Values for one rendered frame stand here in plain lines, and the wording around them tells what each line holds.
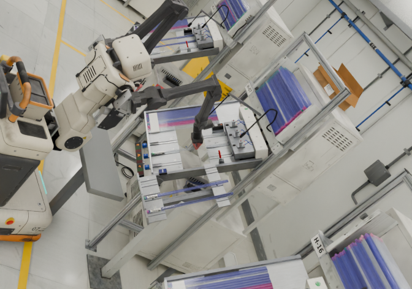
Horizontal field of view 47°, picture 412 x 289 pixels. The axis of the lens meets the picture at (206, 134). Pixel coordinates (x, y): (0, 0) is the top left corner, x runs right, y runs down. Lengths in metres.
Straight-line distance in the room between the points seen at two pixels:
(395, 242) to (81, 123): 1.69
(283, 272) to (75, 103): 1.41
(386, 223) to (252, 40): 2.32
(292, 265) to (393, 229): 0.53
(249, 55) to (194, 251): 1.79
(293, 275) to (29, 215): 1.48
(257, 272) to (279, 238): 2.31
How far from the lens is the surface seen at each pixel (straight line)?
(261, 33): 4.27
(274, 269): 2.55
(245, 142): 3.14
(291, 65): 3.46
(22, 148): 2.43
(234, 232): 3.55
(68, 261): 3.25
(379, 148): 4.52
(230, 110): 3.52
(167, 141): 3.27
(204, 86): 2.58
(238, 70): 4.39
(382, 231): 2.49
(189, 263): 3.73
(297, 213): 4.77
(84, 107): 2.63
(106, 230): 3.29
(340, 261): 2.38
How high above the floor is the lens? 2.23
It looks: 22 degrees down
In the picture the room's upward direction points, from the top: 45 degrees clockwise
